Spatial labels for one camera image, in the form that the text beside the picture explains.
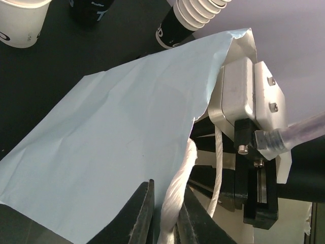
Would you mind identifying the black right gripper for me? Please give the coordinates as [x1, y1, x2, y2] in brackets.
[188, 119, 278, 224]

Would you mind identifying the black paper cup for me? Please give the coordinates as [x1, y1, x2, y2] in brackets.
[69, 0, 115, 30]

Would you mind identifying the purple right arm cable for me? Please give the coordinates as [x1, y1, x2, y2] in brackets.
[255, 111, 325, 161]

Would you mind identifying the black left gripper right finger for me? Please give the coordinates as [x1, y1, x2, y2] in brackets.
[176, 187, 236, 244]

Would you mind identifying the light blue paper bag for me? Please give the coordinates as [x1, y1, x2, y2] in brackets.
[1, 28, 257, 243]

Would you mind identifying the tall stack of paper cups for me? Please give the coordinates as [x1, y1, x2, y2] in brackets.
[155, 0, 230, 49]

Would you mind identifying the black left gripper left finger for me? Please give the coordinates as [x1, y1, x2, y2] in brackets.
[88, 179, 155, 244]

